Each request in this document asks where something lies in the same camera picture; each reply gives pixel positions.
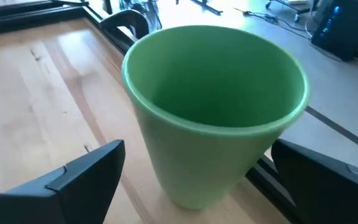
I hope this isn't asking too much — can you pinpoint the black stand leg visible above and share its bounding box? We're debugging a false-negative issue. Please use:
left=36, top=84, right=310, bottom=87
left=190, top=0, right=224, bottom=16

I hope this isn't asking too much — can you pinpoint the black floor cable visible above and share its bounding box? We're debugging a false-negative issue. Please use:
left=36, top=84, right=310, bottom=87
left=233, top=6, right=343, bottom=63

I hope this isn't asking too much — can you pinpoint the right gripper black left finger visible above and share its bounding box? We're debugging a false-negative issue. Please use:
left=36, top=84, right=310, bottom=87
left=0, top=139, right=126, bottom=224

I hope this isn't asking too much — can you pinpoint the black computer tower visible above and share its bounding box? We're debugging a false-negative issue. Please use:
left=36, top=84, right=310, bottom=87
left=311, top=0, right=358, bottom=62

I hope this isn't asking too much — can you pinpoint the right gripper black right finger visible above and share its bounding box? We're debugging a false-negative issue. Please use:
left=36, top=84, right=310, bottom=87
left=270, top=138, right=358, bottom=224

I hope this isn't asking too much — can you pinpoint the green plastic cup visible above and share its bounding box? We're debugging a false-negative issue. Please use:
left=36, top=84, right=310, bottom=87
left=121, top=24, right=310, bottom=210

